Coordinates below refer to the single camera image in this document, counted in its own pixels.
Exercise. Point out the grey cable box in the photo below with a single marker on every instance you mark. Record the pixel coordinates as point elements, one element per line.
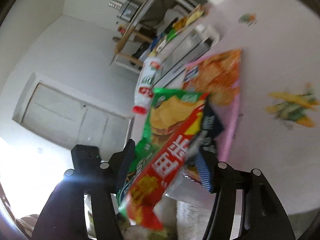
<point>183,50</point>

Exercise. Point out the wooden chair black seat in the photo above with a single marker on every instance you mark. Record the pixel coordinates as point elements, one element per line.
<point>129,41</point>

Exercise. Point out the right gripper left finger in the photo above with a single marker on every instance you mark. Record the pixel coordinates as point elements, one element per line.
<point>63,216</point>

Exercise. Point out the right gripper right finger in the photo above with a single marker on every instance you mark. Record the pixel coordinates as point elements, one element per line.
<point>262,214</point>

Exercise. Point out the white door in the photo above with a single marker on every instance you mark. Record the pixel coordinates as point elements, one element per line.
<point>67,121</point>

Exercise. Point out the silver cooking pot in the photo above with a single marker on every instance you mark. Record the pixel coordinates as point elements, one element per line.
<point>126,10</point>

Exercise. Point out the green potato chip bag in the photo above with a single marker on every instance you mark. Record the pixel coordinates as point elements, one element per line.
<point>178,123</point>

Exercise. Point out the white yogurt bottle red cap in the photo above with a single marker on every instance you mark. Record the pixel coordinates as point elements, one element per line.
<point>143,90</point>

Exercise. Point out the brown golden snack bag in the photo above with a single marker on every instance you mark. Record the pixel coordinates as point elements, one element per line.
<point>179,24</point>

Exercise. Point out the white metal side table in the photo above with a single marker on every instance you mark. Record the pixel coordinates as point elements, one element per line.
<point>161,13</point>

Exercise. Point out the green small snack bag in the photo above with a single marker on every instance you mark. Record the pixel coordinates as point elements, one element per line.
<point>171,35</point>

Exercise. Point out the orange pink chip bag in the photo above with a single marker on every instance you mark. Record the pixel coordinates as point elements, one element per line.
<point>219,75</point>

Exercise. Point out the blue snack bag on chair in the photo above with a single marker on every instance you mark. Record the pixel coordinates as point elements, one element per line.
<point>154,44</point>

